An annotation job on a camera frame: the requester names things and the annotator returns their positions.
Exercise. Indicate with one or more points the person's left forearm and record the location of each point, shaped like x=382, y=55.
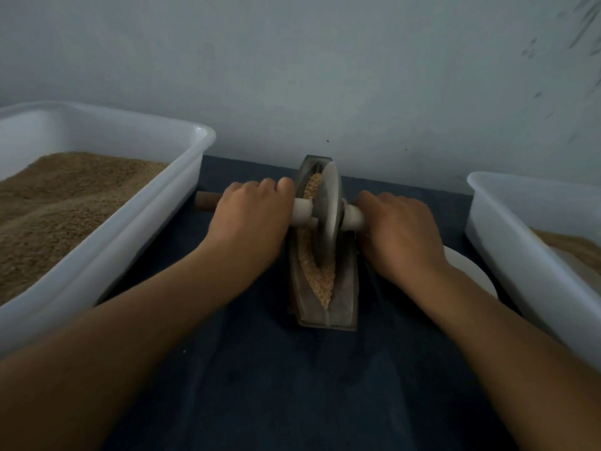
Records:
x=103, y=361

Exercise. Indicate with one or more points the white plastic scoop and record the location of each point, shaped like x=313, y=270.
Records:
x=582, y=272

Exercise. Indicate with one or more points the dark blue table cloth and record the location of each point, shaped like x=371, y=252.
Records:
x=310, y=390

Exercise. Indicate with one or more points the large brown grain heap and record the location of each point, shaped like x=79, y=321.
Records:
x=573, y=244
x=56, y=216

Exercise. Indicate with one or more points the white round plate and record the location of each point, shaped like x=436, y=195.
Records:
x=474, y=269

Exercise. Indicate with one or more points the person's left hand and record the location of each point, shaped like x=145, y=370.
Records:
x=249, y=220

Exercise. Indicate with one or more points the boat-shaped metal grinding trough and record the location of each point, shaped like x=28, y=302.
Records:
x=324, y=314

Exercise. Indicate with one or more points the person's right hand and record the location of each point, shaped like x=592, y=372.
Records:
x=402, y=237

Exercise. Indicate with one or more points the white plastic tub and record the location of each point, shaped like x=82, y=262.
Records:
x=526, y=277
x=155, y=220

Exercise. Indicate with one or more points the person's right forearm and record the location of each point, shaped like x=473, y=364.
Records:
x=512, y=361

